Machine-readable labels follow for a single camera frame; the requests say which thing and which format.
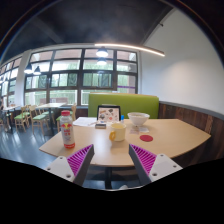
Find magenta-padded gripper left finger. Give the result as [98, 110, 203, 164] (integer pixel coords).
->
[44, 143, 95, 187]

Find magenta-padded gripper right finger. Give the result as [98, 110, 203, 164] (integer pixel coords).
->
[128, 143, 184, 186]

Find clear red-capped drink bottle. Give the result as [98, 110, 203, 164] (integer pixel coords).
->
[59, 110, 76, 150]

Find flat round red coaster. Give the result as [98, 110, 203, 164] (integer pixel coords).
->
[139, 134, 154, 143]

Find white paper sheets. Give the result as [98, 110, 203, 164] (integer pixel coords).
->
[72, 116, 98, 128]

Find wooden chairs with green seats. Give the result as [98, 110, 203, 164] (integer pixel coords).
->
[13, 103, 78, 136]

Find white bowl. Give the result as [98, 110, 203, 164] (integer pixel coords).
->
[127, 111, 151, 127]

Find small dark box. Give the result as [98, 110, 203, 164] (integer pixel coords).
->
[94, 122, 107, 130]

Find light wooden dining table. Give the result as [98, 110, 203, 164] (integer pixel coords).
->
[34, 102, 68, 136]
[2, 105, 22, 133]

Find green upholstered bench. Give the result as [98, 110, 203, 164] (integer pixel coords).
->
[87, 92, 160, 120]

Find black-framed sticker board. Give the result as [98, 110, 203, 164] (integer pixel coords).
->
[96, 105, 122, 124]

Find dark pendant ceiling lamps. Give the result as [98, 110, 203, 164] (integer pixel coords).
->
[23, 46, 110, 76]

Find long curved strip light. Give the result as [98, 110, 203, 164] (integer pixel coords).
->
[94, 42, 166, 58]

